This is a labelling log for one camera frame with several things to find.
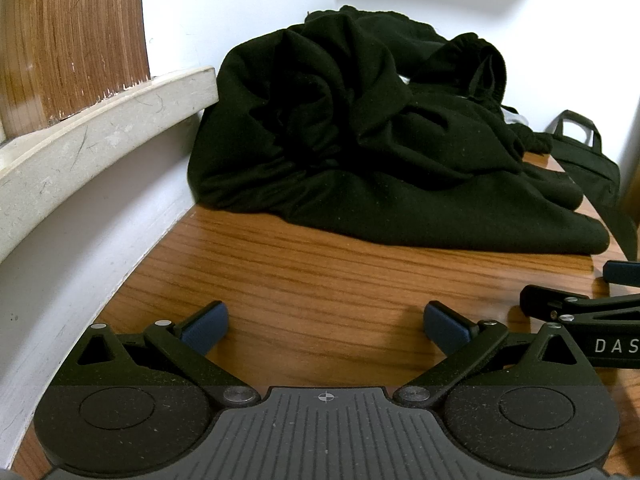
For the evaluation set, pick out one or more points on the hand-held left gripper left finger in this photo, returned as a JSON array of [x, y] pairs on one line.
[[206, 327]]

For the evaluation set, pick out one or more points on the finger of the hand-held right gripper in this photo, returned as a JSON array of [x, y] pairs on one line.
[[537, 301], [622, 272]]

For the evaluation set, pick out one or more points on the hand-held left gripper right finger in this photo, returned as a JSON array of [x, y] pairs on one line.
[[447, 327]]

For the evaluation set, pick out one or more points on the black t-shirt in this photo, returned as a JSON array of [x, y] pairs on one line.
[[325, 110]]

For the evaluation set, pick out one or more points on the black bag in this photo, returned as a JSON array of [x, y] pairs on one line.
[[595, 170]]

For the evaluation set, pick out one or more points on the beige window sill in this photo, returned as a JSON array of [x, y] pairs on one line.
[[100, 135]]

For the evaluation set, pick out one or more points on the wooden window frame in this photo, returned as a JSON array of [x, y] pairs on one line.
[[75, 35]]

